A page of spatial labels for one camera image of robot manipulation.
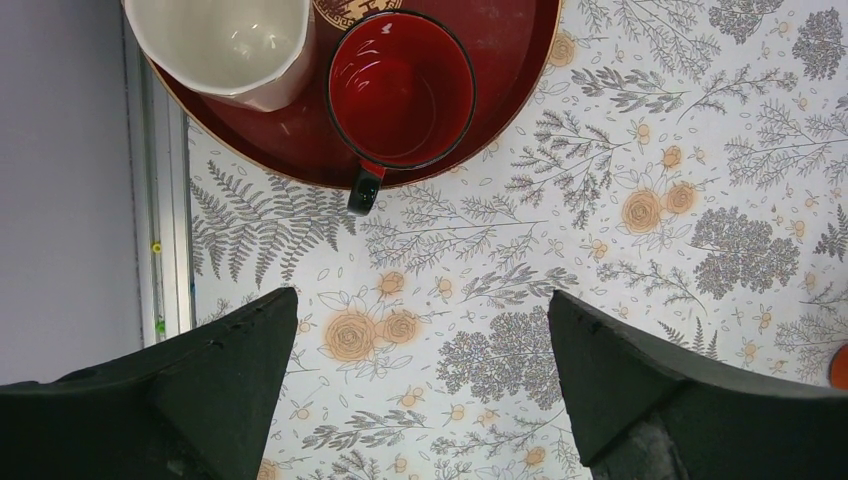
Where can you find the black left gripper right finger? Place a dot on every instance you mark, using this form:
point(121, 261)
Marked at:
point(643, 408)

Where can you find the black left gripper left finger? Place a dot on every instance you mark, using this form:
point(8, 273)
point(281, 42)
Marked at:
point(196, 406)

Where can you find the light pink mug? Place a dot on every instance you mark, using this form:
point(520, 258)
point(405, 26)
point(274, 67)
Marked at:
point(254, 54)

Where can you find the red mug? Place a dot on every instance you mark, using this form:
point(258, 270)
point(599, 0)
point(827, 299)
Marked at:
point(401, 93)

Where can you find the large orange mug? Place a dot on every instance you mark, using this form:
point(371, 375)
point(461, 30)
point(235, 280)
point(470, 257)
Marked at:
point(838, 369)

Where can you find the floral tablecloth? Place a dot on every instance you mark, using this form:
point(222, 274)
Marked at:
point(681, 165)

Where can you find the red round tray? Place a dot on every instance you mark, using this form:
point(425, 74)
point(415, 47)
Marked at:
point(508, 43)

